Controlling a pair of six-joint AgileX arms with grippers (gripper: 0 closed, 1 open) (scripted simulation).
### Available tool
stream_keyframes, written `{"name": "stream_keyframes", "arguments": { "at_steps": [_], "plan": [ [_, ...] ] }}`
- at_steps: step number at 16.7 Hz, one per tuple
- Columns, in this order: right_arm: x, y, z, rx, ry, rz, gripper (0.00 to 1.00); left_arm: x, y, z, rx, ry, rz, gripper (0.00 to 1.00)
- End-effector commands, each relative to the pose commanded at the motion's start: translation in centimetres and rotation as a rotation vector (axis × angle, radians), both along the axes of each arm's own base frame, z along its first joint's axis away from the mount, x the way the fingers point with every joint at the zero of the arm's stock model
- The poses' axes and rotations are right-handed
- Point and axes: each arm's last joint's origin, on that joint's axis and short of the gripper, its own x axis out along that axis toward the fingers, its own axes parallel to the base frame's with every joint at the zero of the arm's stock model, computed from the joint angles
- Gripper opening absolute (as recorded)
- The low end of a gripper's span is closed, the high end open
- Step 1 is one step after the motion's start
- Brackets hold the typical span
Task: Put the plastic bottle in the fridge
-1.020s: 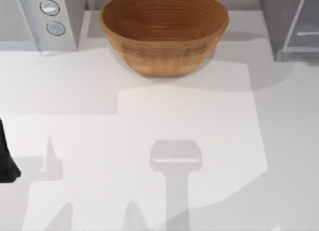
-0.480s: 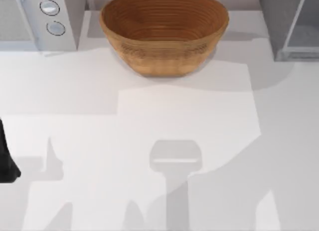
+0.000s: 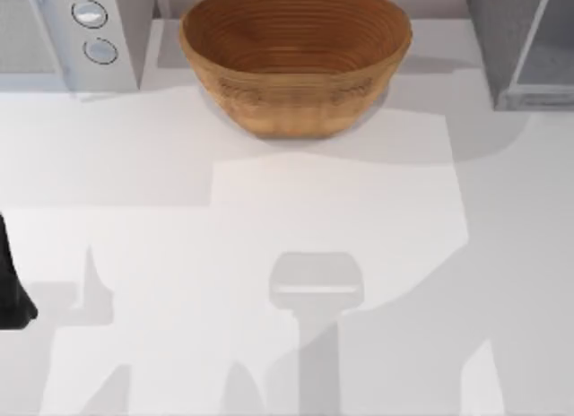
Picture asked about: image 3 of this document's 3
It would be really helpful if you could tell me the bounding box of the pale microwave oven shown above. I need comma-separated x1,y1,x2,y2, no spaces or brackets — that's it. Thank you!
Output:
0,0,156,102

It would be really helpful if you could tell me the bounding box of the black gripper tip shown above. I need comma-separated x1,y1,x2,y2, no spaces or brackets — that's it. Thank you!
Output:
0,213,39,331

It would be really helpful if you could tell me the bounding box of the grey cabinet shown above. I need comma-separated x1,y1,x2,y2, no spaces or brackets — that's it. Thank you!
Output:
464,0,574,113

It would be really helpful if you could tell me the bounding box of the round microwave knob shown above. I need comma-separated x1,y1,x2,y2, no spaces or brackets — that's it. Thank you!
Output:
82,36,120,66
70,0,109,30

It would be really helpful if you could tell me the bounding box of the brown woven basket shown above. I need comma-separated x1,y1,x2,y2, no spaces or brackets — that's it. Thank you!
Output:
178,0,413,141

